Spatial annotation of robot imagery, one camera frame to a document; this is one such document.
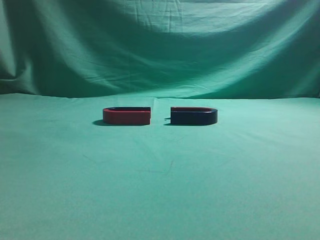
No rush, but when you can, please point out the green cloth backdrop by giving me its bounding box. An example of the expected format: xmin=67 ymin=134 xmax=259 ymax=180
xmin=0 ymin=0 xmax=320 ymax=240

